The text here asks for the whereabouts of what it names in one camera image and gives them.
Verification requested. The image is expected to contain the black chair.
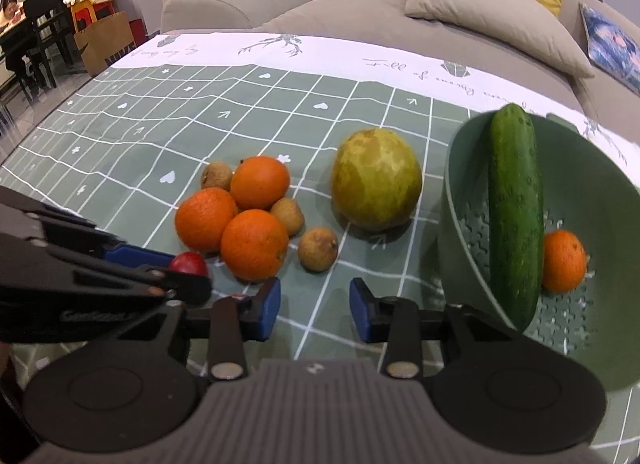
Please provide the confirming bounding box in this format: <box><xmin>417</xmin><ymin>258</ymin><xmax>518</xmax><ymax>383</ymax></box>
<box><xmin>22</xmin><ymin>0</ymin><xmax>76</xmax><ymax>89</ymax></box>

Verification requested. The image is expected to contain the brown kiwi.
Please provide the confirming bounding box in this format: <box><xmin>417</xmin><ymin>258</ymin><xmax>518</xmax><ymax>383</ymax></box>
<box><xmin>201</xmin><ymin>162</ymin><xmax>234</xmax><ymax>191</ymax></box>
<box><xmin>298</xmin><ymin>227</ymin><xmax>339</xmax><ymax>273</ymax></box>
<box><xmin>270</xmin><ymin>197</ymin><xmax>305</xmax><ymax>237</ymax></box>

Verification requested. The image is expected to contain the large yellow-green citrus fruit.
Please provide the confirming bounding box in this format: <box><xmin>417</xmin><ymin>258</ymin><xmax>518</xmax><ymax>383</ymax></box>
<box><xmin>331</xmin><ymin>128</ymin><xmax>423</xmax><ymax>233</ymax></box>

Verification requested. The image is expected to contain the beige pillow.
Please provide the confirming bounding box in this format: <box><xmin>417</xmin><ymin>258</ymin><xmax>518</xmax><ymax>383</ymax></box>
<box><xmin>405</xmin><ymin>0</ymin><xmax>596</xmax><ymax>78</ymax></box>

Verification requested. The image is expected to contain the small red fruit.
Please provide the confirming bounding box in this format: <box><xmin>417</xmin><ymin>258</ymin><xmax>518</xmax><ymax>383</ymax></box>
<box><xmin>169</xmin><ymin>252</ymin><xmax>210</xmax><ymax>279</ymax></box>

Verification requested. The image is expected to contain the green colander bowl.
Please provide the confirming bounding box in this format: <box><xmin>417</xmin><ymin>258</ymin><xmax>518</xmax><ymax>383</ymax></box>
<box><xmin>437</xmin><ymin>111</ymin><xmax>640</xmax><ymax>392</ymax></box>

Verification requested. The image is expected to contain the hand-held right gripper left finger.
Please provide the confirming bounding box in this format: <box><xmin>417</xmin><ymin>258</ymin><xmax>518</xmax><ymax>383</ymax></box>
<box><xmin>165</xmin><ymin>276</ymin><xmax>282</xmax><ymax>382</ymax></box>

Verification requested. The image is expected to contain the beige sofa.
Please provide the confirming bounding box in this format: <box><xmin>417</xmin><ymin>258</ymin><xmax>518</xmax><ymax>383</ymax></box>
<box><xmin>160</xmin><ymin>0</ymin><xmax>640</xmax><ymax>169</ymax></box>

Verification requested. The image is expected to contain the green checked tablecloth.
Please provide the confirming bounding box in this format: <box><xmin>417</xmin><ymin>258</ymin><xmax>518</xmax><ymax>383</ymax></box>
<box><xmin>0</xmin><ymin>31</ymin><xmax>640</xmax><ymax>464</ymax></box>

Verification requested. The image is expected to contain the orange plastic stool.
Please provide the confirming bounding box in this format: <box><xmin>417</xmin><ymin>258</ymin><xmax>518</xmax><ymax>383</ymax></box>
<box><xmin>70</xmin><ymin>0</ymin><xmax>118</xmax><ymax>34</ymax></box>

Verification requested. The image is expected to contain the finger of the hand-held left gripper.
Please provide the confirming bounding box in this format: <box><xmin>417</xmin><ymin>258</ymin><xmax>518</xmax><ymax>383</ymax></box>
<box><xmin>0</xmin><ymin>188</ymin><xmax>176</xmax><ymax>271</ymax></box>
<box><xmin>0</xmin><ymin>236</ymin><xmax>213</xmax><ymax>307</ymax></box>

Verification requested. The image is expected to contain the blue printed pillow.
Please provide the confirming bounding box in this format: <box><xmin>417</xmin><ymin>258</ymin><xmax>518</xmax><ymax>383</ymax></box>
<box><xmin>580</xmin><ymin>2</ymin><xmax>640</xmax><ymax>94</ymax></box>

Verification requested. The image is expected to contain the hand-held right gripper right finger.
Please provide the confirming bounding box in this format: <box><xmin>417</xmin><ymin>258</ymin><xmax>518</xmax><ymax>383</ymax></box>
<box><xmin>349</xmin><ymin>278</ymin><xmax>483</xmax><ymax>380</ymax></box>

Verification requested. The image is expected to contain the orange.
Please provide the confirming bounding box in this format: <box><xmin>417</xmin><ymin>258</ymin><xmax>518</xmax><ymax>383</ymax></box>
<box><xmin>541</xmin><ymin>230</ymin><xmax>587</xmax><ymax>293</ymax></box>
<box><xmin>175</xmin><ymin>187</ymin><xmax>239</xmax><ymax>253</ymax></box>
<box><xmin>220</xmin><ymin>209</ymin><xmax>290</xmax><ymax>281</ymax></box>
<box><xmin>230</xmin><ymin>156</ymin><xmax>292</xmax><ymax>211</ymax></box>

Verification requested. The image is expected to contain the green cucumber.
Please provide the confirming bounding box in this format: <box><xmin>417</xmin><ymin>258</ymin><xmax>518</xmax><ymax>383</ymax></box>
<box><xmin>488</xmin><ymin>104</ymin><xmax>545</xmax><ymax>332</ymax></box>

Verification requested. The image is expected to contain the brown kiwi back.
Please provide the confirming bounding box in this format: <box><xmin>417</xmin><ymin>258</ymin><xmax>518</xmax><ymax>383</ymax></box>
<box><xmin>201</xmin><ymin>162</ymin><xmax>234</xmax><ymax>191</ymax></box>

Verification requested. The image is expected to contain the brown kiwi front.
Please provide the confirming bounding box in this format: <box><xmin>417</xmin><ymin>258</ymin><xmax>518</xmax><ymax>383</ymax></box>
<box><xmin>298</xmin><ymin>227</ymin><xmax>339</xmax><ymax>273</ymax></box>

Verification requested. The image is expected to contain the brown paper bag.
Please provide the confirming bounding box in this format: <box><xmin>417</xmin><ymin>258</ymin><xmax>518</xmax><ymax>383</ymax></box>
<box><xmin>74</xmin><ymin>11</ymin><xmax>138</xmax><ymax>77</ymax></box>

